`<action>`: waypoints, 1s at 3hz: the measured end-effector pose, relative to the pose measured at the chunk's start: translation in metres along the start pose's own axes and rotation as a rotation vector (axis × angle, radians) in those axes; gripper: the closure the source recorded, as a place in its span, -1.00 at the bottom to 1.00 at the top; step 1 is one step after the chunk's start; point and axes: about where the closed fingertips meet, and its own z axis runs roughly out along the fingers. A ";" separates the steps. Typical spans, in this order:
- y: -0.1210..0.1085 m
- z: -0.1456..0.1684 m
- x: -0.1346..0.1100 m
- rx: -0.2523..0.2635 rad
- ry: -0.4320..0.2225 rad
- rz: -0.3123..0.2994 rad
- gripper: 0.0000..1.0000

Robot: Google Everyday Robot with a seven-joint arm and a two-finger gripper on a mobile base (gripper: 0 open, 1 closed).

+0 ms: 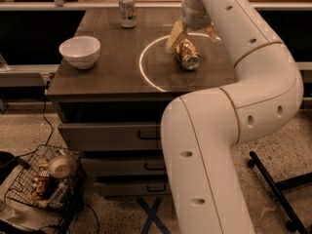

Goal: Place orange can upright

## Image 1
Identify grey drawer cabinet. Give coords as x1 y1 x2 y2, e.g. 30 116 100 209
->
48 8 235 185

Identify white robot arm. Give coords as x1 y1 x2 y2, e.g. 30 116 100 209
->
161 0 303 234

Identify beige bowl in basket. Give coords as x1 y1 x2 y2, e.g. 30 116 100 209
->
48 155 77 178

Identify grey drawer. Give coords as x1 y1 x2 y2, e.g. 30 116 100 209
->
58 122 161 151
94 180 171 197
81 157 166 177

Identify bottom grey drawer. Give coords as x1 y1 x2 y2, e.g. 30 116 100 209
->
94 180 171 197

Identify white ceramic bowl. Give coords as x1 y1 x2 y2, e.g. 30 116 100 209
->
58 36 101 69

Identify top grey drawer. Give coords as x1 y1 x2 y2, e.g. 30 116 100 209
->
58 122 161 151

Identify snack packets in basket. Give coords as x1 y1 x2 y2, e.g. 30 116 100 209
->
27 161 68 211

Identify black chair base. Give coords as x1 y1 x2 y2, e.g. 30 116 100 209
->
248 151 312 234

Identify orange soda can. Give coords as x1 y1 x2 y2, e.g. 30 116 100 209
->
175 39 201 71

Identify middle grey drawer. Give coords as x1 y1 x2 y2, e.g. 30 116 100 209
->
81 157 166 177

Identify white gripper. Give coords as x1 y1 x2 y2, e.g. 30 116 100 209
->
166 0 217 54

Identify black wire basket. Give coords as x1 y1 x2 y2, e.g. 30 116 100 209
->
4 145 85 234

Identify white green soda can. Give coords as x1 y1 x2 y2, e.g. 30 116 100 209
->
118 0 137 28

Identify black power cable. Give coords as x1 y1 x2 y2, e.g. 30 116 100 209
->
41 80 55 146

